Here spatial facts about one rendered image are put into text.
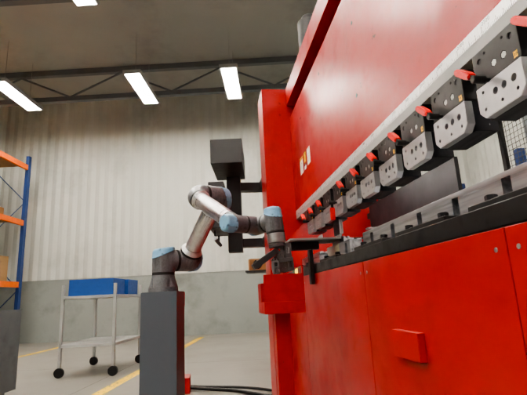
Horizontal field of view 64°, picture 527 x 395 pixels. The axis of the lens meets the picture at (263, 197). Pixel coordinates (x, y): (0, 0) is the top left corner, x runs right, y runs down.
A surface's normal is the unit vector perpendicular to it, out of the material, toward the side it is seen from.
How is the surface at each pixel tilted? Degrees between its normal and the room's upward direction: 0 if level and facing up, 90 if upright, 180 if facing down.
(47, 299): 90
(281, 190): 90
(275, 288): 90
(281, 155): 90
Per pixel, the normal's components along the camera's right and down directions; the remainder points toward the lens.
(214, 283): -0.03, -0.22
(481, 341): -0.99, 0.02
